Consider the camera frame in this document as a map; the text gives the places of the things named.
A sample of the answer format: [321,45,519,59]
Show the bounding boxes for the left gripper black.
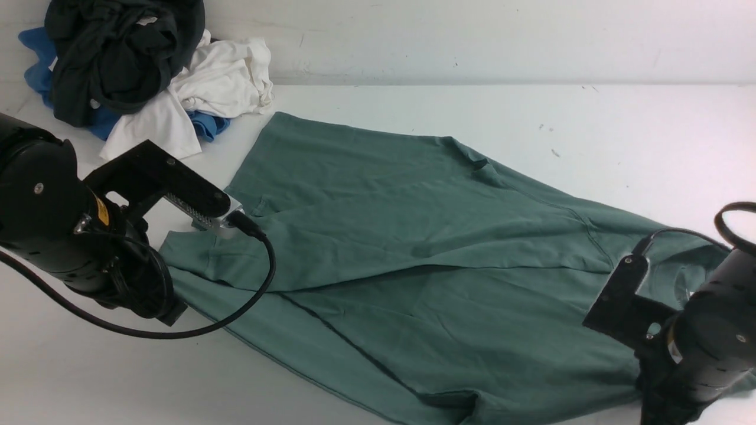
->
[89,220,187,326]

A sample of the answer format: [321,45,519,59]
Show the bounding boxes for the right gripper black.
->
[635,350,709,424]

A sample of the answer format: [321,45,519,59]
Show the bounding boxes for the green long-sleeved shirt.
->
[158,111,756,425]

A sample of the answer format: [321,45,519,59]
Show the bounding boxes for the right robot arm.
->
[639,249,754,424]

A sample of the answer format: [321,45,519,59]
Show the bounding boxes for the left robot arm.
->
[1,114,187,326]

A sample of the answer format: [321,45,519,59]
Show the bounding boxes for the white garment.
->
[100,30,273,161]

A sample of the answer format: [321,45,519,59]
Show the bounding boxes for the dark green-black garment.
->
[45,1,206,128]

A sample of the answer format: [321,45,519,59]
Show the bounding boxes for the blue garment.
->
[17,27,230,142]

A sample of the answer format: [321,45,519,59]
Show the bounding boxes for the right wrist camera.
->
[582,254,680,356]

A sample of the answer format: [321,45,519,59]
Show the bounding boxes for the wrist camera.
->
[582,254,680,356]
[84,140,265,240]

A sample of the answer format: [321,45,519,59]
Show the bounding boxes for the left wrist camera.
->
[84,140,265,240]

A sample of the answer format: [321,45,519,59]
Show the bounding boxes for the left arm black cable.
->
[0,212,277,341]

